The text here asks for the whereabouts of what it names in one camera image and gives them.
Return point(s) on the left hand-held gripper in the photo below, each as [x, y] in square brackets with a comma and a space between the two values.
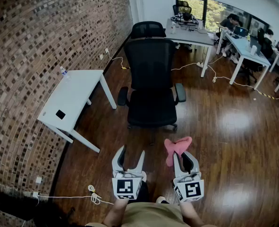
[125, 185]

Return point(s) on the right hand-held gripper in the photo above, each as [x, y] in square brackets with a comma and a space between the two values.
[193, 189]

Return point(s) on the person's left forearm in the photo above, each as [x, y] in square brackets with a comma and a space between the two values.
[114, 213]

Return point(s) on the person's right forearm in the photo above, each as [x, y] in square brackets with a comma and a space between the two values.
[188, 213]

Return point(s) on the person's left white shoe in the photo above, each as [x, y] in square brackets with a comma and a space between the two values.
[144, 176]

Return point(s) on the person's white shoe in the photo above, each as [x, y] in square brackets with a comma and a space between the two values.
[144, 176]
[160, 199]

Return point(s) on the person's black trousers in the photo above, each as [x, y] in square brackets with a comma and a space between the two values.
[142, 193]

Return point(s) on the person's right white shoe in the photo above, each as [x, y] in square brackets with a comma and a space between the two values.
[160, 199]

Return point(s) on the person's beige shirt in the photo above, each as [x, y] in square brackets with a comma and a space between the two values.
[151, 215]

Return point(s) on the black rectangular table inset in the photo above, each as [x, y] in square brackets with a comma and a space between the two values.
[60, 114]

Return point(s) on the black mesh office chair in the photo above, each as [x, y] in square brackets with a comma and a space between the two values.
[151, 79]

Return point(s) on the small white table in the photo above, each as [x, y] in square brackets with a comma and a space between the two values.
[70, 96]

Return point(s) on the white power strip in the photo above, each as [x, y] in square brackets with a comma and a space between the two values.
[200, 64]

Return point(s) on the clear water bottle blue label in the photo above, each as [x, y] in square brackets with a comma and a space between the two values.
[65, 74]

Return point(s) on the black bag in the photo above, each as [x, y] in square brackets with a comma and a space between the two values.
[11, 206]

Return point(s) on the grey office desk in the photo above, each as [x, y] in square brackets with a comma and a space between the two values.
[188, 35]

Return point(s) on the light blue office desk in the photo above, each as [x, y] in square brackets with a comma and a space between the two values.
[243, 47]

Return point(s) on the white cup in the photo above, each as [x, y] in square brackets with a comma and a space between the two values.
[253, 50]

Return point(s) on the black office chair with headrest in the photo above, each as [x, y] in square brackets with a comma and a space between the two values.
[147, 29]

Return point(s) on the small white bottle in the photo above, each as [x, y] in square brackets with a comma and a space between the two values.
[173, 28]

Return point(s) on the yellow green bottle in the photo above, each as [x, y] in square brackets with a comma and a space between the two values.
[248, 37]

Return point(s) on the open laptop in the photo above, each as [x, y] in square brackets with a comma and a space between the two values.
[240, 31]

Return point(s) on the black chair by window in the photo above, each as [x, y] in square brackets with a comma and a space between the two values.
[181, 8]

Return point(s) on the black framed window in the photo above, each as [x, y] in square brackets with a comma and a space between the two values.
[214, 11]

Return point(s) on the plain white wall socket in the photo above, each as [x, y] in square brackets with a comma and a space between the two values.
[38, 180]

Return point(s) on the white wall socket with plug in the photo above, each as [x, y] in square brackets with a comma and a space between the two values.
[35, 194]

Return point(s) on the blank white wall socket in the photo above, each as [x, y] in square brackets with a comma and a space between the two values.
[101, 57]

